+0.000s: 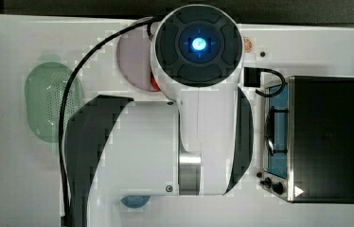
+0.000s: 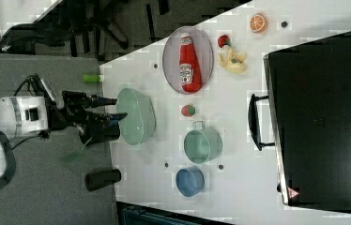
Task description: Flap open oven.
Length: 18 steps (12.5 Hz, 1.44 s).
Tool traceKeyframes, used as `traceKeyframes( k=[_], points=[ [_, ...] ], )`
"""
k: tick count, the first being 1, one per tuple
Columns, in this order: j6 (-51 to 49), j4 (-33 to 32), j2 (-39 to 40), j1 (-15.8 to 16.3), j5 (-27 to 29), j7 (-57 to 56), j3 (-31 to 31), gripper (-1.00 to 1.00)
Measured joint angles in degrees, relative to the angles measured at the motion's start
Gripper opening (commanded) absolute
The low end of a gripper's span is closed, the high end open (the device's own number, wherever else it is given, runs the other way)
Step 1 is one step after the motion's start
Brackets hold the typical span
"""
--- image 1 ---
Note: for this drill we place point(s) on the black toaster oven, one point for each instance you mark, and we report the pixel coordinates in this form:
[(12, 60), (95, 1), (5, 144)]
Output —
[(309, 141)]

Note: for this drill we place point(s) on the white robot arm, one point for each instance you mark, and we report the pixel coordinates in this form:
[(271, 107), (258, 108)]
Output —
[(196, 139)]

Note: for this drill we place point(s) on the red ketchup bottle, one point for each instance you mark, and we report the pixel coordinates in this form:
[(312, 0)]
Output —
[(154, 84)]

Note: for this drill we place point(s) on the grey round plate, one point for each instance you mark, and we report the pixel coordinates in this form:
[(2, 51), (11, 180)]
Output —
[(133, 57)]

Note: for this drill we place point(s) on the blue bowl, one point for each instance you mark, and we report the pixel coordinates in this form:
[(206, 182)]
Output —
[(135, 202)]

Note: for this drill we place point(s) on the orange slice toy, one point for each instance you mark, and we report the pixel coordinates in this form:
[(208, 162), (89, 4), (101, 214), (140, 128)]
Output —
[(248, 46)]

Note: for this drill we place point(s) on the green perforated colander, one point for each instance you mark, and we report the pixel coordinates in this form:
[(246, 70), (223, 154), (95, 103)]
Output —
[(44, 90)]

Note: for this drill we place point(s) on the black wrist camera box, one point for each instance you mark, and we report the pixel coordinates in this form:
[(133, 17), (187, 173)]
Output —
[(252, 77)]

